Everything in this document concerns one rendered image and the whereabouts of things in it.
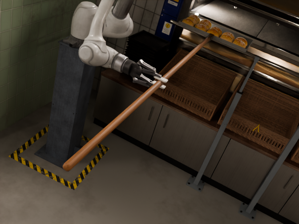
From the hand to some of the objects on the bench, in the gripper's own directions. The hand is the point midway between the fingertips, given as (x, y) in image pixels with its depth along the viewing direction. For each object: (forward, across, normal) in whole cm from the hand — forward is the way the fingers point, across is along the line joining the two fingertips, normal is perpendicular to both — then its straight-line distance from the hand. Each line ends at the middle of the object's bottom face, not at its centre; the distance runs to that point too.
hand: (159, 82), depth 174 cm
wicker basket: (+60, +61, -114) cm, 143 cm away
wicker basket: (0, +62, -115) cm, 130 cm away
